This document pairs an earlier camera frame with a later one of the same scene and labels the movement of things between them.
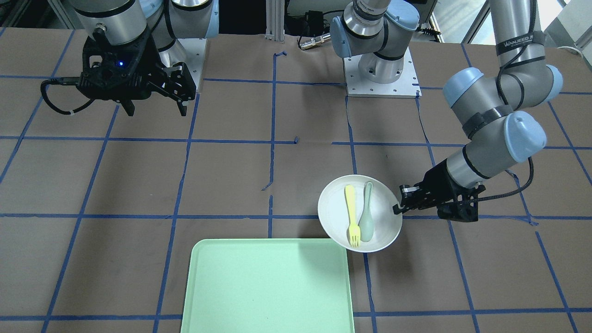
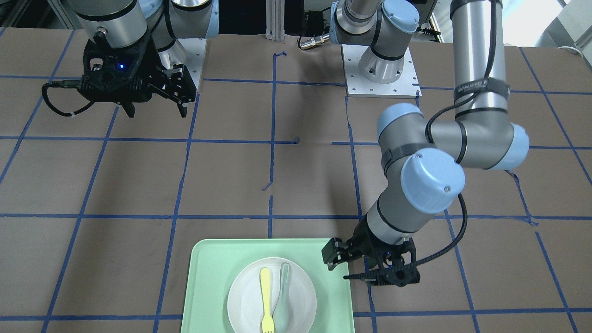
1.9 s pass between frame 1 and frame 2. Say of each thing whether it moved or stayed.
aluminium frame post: stayed
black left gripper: moved
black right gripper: stayed
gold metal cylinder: stayed
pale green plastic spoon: moved
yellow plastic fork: moved
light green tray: stayed
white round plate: moved
